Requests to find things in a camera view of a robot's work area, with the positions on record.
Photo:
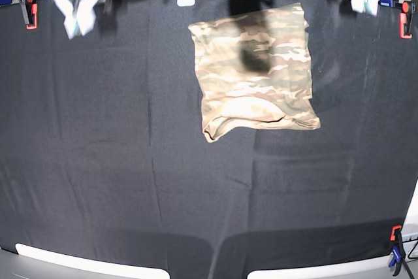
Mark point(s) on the front right blue clamp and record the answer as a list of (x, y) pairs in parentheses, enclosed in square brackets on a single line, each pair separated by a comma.
[(397, 250)]

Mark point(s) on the left rear orange clamp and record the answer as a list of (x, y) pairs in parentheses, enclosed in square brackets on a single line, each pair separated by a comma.
[(29, 12)]

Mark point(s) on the right rear orange clamp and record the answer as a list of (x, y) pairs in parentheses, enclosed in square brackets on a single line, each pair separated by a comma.
[(407, 10)]

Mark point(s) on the black table cloth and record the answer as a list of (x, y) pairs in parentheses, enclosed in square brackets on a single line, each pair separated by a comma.
[(103, 156)]

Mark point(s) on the orange clamp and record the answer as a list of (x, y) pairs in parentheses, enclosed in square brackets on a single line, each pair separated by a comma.
[(407, 10), (29, 12)]

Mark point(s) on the camouflage t-shirt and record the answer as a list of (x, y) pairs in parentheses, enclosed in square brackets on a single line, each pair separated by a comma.
[(254, 71)]

